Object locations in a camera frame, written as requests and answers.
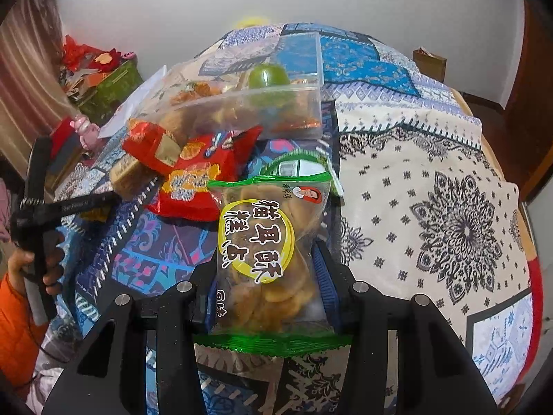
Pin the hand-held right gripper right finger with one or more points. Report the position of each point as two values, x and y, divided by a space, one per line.
326 276

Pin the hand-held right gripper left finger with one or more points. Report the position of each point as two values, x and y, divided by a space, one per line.
177 333

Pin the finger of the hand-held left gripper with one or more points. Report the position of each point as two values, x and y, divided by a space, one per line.
82 205
36 168

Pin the tan bar packet white label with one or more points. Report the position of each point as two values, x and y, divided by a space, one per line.
129 179

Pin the clear crisp packet green edges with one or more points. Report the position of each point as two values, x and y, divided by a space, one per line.
259 246

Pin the orange cracker bar packet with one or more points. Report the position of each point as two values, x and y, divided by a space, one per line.
298 123

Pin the orange fried snack clear packet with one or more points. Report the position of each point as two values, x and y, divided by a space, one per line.
198 90

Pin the clear plastic container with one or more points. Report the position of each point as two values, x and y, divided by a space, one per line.
298 110

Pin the green jelly cup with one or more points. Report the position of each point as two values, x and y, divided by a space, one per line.
268 80

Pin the person's left hand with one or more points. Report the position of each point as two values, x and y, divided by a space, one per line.
19 268

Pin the red box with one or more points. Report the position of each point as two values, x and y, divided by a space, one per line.
65 129

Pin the pink doll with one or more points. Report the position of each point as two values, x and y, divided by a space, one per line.
88 132

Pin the red gold snack packet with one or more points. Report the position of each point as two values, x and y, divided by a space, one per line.
149 145

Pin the brown striped curtain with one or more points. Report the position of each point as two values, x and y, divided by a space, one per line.
26 73

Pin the green storage box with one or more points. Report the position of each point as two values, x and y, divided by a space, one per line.
116 90

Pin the green white snack packet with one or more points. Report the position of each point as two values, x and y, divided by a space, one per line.
298 166

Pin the red snack bag orange print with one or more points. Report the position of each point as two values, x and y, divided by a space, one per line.
194 181

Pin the green bin with clutter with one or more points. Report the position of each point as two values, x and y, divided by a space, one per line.
82 56

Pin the blue patchwork quilt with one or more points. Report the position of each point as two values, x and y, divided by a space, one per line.
432 181

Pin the brown cardboard box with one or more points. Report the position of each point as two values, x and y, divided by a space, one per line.
430 67

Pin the brown wooden door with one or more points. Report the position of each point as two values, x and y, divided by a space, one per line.
535 95

